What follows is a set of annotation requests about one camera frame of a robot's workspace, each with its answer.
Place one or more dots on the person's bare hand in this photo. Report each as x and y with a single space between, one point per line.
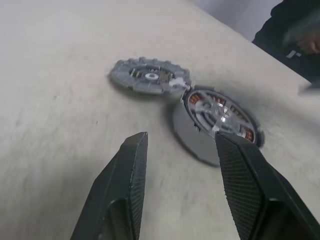
311 43

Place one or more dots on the silver spoked rotor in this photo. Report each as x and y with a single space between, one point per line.
212 107

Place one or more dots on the grey round motor housing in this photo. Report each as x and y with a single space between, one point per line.
185 140

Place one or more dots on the grey notched round lid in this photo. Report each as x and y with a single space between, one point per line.
125 75

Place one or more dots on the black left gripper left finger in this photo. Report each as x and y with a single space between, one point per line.
120 185

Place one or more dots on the person in dark jacket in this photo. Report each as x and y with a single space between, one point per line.
277 27

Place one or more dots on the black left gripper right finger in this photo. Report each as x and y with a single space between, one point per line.
252 185

